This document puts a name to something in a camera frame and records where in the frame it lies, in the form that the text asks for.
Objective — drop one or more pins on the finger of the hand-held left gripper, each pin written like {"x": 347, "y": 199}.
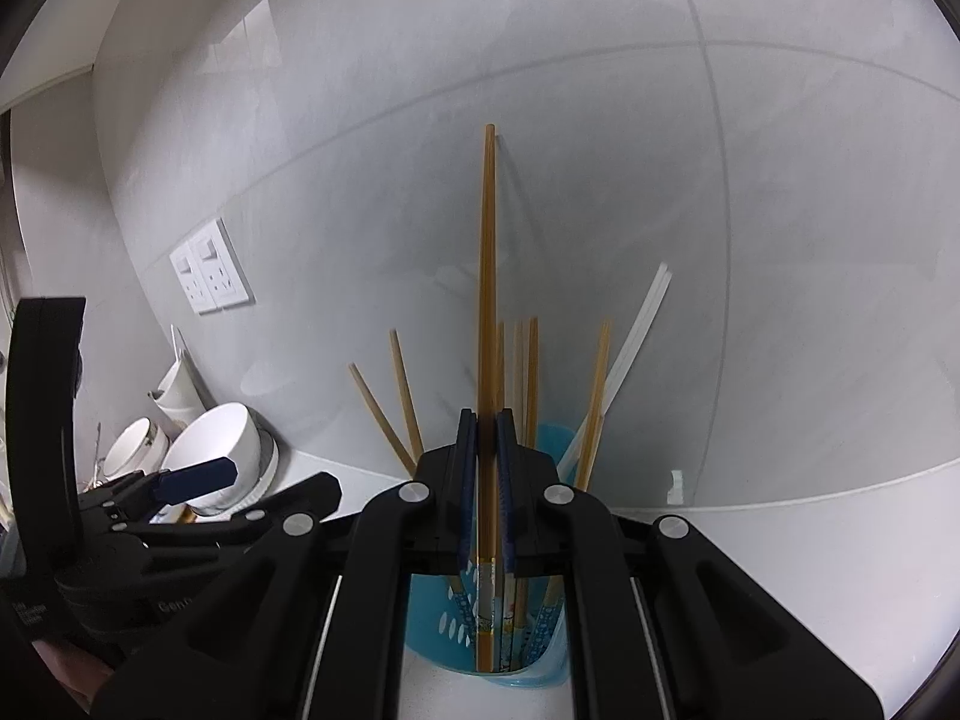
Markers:
{"x": 199, "y": 476}
{"x": 292, "y": 499}

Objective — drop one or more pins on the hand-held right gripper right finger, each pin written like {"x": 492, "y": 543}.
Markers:
{"x": 506, "y": 517}

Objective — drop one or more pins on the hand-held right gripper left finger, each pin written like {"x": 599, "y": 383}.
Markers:
{"x": 466, "y": 517}

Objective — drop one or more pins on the blue plastic utensil holder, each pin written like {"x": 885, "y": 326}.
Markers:
{"x": 551, "y": 446}

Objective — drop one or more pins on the person's left hand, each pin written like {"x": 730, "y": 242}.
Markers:
{"x": 75, "y": 671}

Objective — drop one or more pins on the large white bowl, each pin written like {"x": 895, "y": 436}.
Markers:
{"x": 217, "y": 431}

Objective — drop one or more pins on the small white dark-rimmed bowl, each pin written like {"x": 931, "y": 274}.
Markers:
{"x": 131, "y": 442}

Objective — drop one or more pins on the white cup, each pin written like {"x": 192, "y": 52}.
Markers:
{"x": 180, "y": 390}

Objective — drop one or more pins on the white plastic chopstick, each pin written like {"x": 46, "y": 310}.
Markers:
{"x": 641, "y": 315}
{"x": 652, "y": 319}

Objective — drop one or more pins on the white wall socket plate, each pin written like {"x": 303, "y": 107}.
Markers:
{"x": 192, "y": 279}
{"x": 222, "y": 266}

